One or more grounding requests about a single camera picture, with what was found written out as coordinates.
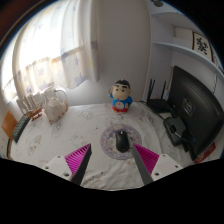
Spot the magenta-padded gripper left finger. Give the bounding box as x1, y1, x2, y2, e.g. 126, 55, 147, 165
41, 143, 93, 186

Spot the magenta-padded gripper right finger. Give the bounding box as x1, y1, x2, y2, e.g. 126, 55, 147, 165
131, 142, 184, 186

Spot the black computer mouse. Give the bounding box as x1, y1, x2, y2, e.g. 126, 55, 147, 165
114, 129, 130, 154

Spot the round printed mouse pad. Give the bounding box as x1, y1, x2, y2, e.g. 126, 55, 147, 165
99, 123, 143, 161

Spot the flat red booklet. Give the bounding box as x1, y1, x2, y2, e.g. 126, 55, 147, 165
193, 142, 217, 164

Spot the white printed tablecloth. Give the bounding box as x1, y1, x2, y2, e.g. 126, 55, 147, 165
6, 101, 201, 192

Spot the black keyboard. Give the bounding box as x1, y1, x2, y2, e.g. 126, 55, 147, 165
12, 112, 32, 144

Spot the large white conch shell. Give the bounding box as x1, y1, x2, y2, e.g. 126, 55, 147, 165
42, 87, 69, 125

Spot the wooden model sailing ship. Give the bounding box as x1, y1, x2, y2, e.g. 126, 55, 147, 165
15, 93, 44, 122

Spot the black router with antennas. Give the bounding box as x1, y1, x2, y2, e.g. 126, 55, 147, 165
145, 78, 173, 114

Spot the orange wooden chair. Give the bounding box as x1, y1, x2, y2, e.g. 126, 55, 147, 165
1, 110, 18, 139

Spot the black computer monitor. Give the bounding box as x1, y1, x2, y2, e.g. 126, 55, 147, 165
163, 65, 224, 161

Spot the white curved pipe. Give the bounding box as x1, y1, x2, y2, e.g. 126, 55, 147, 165
44, 85, 69, 105

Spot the cartoon boy figurine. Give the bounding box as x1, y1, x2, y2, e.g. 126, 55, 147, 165
108, 78, 134, 113

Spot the white star-print curtain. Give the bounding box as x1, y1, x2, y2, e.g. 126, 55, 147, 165
1, 0, 101, 104

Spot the white wall shelf unit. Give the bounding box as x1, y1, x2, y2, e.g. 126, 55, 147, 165
149, 0, 224, 76

